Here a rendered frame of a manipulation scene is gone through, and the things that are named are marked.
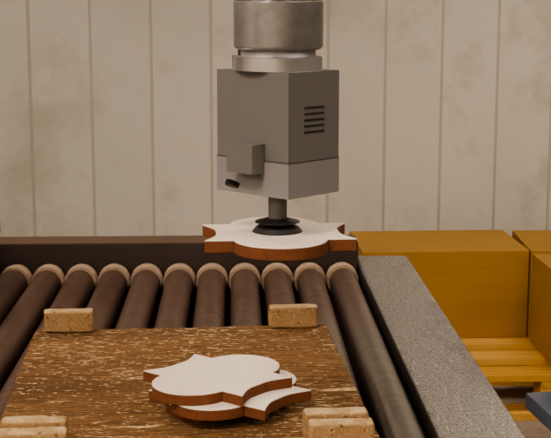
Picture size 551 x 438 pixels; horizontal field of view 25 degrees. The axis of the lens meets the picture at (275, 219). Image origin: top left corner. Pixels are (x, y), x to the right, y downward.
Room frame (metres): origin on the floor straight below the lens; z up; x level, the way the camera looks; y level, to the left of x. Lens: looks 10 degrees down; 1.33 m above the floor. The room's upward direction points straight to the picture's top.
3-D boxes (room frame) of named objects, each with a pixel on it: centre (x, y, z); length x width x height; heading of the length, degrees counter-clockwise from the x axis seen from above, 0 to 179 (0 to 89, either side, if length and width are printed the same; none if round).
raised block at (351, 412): (1.09, -0.05, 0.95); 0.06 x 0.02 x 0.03; 95
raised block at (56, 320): (1.46, 0.25, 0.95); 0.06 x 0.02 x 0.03; 95
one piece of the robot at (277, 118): (1.06, 0.01, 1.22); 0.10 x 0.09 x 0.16; 136
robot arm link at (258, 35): (1.07, 0.00, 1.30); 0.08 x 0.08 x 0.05
